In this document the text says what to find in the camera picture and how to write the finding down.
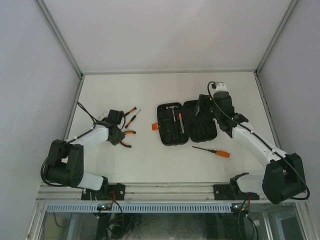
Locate orange handle needle-nose pliers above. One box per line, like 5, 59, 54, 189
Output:
119, 130, 137, 148

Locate black plastic tool case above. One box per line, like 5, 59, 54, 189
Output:
152, 100, 218, 146

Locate black handle claw hammer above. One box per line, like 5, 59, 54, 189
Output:
166, 105, 179, 123

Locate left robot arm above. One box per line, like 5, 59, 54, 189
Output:
40, 109, 125, 200

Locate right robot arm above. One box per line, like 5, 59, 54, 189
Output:
194, 91, 311, 204

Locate small precision screwdriver lower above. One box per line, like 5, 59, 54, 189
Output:
124, 109, 141, 129

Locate small precision screwdriver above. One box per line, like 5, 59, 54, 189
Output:
124, 109, 141, 129
123, 107, 137, 117

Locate small precision screwdriver upper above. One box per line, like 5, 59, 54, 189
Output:
123, 107, 137, 117

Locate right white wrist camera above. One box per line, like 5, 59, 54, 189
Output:
211, 81, 228, 93

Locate left camera black cable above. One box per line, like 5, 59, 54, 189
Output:
76, 101, 101, 125

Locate camera black cable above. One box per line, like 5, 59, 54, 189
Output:
76, 101, 101, 125
207, 80, 311, 200

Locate right camera black cable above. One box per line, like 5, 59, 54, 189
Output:
207, 80, 311, 200

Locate orange handle screwdriver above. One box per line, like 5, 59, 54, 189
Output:
192, 146, 230, 158

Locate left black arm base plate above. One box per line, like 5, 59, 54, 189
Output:
81, 183, 126, 201

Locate aluminium front rail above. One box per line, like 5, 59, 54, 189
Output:
36, 182, 231, 202

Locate blue slotted cable duct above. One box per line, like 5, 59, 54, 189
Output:
46, 202, 232, 214

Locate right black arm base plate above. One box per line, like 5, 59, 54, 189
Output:
213, 172, 260, 201

